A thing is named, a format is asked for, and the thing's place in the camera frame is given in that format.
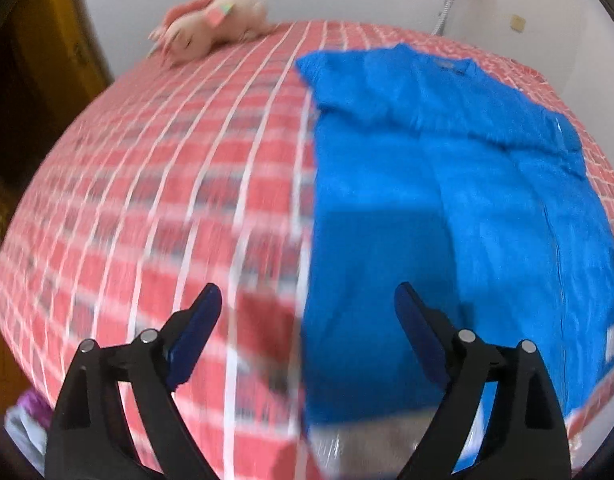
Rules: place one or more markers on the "clothes pile on floor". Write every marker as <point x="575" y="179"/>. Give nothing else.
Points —
<point x="27" y="423"/>

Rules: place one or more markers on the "yellow wall socket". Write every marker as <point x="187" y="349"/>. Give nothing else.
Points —
<point x="517" y="23"/>

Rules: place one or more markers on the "red plaid bed cover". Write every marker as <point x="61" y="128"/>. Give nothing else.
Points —
<point x="205" y="173"/>

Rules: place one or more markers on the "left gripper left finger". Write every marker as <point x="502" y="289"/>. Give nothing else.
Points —
<point x="89" y="436"/>

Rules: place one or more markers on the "blue puffer jacket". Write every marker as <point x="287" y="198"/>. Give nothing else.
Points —
<point x="432" y="172"/>

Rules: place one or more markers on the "pink plush unicorn toy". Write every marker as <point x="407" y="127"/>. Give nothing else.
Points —
<point x="189" y="31"/>

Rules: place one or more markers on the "wooden door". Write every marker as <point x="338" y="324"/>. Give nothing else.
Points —
<point x="50" y="69"/>

